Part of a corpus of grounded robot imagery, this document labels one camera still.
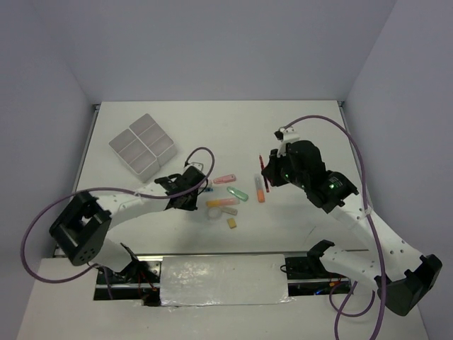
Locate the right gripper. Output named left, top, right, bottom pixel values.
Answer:
left=262, top=147, right=308, bottom=189

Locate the red pen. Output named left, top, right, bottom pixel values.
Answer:
left=258, top=153, right=271, bottom=194

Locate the pink correction tape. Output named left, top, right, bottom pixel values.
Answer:
left=212, top=174, right=236, bottom=185

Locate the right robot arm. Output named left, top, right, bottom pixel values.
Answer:
left=261, top=140, right=442, bottom=316

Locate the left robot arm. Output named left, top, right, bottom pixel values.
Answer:
left=50, top=166, right=205, bottom=283

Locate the orange grey highlighter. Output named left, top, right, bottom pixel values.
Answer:
left=254, top=174, right=265, bottom=203

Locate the white organizer right box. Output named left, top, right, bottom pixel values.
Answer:
left=130, top=113, right=177, bottom=166

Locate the white organizer box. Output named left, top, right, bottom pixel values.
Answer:
left=108, top=129, right=160, bottom=183
left=130, top=113, right=177, bottom=166

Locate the orange pink highlighter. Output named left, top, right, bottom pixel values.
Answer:
left=206, top=198, right=240, bottom=208

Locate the clear tape roll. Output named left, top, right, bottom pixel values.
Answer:
left=207, top=207, right=223, bottom=221

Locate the green correction tape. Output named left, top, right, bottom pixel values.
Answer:
left=226, top=186, right=248, bottom=202

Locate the grey white eraser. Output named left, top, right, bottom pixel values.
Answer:
left=221, top=207, right=238, bottom=215

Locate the white organizer left box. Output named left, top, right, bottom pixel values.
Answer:
left=108, top=129, right=160, bottom=183

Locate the small yellow eraser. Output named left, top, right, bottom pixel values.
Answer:
left=227, top=218, right=237, bottom=229

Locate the silver foil panel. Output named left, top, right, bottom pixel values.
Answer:
left=160, top=254, right=291, bottom=307

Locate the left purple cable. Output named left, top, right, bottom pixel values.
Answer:
left=20, top=147, right=216, bottom=284

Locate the purple cable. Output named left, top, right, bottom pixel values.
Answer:
left=282, top=115, right=386, bottom=340
left=20, top=147, right=216, bottom=284

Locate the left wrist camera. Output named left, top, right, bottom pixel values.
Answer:
left=183, top=161, right=205, bottom=176

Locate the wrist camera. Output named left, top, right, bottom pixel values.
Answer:
left=274, top=126, right=300, bottom=157
left=183, top=161, right=205, bottom=176

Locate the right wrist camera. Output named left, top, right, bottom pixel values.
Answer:
left=274, top=126, right=300, bottom=157

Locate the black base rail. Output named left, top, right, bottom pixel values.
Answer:
left=93, top=254, right=352, bottom=307

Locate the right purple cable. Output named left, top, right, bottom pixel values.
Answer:
left=282, top=115, right=386, bottom=340

